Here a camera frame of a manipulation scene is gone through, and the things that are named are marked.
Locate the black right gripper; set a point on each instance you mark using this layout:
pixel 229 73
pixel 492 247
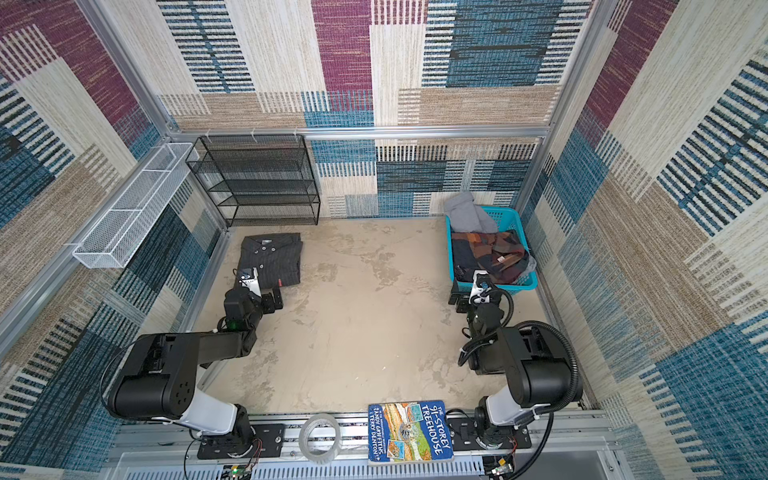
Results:
pixel 464 298

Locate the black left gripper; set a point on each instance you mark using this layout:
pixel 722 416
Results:
pixel 268 306

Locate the dark grey pinstripe shirt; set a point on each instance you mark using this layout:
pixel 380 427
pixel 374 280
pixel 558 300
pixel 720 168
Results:
pixel 275 256

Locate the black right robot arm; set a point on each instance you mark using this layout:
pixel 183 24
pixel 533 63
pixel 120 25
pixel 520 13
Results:
pixel 537 361

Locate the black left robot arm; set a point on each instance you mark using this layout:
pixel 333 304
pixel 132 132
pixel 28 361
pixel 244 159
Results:
pixel 158 380

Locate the plaid red brown shirt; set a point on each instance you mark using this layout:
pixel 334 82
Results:
pixel 501 254

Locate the light grey shirt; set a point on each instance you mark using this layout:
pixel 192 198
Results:
pixel 467 217

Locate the teal plastic laundry basket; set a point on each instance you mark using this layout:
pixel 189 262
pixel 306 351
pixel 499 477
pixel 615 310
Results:
pixel 506 219

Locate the clear tape roll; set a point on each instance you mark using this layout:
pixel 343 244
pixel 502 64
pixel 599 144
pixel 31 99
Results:
pixel 320 439

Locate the treehouse paperback book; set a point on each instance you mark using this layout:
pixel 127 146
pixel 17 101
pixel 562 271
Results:
pixel 408 432

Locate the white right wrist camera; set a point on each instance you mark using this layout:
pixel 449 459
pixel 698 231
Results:
pixel 481 288

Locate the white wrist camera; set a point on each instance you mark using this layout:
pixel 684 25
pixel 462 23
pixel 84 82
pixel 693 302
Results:
pixel 248 278
pixel 481 288

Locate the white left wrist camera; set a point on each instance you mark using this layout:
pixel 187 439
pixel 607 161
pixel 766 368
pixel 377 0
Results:
pixel 248 278

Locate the black wire shelf rack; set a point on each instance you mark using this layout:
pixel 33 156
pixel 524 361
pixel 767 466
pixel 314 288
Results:
pixel 257 180

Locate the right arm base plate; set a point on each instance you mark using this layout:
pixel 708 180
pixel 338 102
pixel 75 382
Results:
pixel 469 435

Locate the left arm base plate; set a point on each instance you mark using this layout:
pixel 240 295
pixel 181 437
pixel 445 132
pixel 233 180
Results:
pixel 263 441

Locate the white wire mesh tray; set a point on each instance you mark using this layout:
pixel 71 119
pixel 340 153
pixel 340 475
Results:
pixel 117 235

